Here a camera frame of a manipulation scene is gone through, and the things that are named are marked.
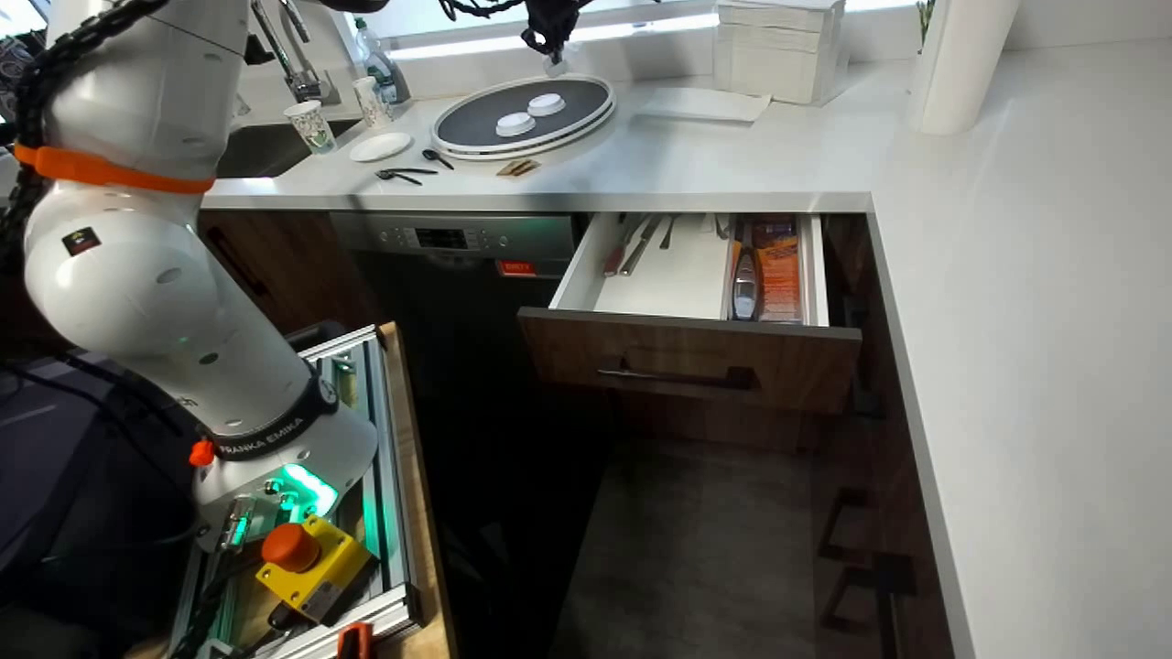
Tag orange black box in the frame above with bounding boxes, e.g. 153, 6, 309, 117
753, 215, 810, 324

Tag open white wood-front drawer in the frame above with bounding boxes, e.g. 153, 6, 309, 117
518, 213, 864, 422

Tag metal faucet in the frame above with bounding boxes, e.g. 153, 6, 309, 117
249, 0, 346, 109

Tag black cable bundle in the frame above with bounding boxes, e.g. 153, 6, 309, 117
435, 0, 531, 27

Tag dark brown wooden utensils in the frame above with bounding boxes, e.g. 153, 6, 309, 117
602, 215, 678, 280

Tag metal frame robot cart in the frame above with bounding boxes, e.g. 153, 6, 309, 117
158, 319, 462, 659

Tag yellow red emergency stop button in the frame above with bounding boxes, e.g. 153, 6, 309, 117
254, 514, 374, 623

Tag small white plate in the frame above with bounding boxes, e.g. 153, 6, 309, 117
349, 130, 418, 170

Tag clear soap bottle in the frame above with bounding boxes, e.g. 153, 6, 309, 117
350, 15, 413, 115

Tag round black tray white rim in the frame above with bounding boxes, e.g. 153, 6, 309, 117
427, 75, 623, 164

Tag black handled kitchen utensil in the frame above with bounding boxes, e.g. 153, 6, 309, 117
724, 215, 770, 325

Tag dark kitchen sink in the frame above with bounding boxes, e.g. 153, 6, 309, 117
216, 115, 364, 178

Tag white napkin box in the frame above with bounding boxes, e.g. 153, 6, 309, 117
712, 0, 850, 109

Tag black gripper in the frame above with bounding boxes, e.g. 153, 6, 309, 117
521, 0, 593, 65

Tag black dishwasher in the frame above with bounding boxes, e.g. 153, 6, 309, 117
325, 213, 617, 659

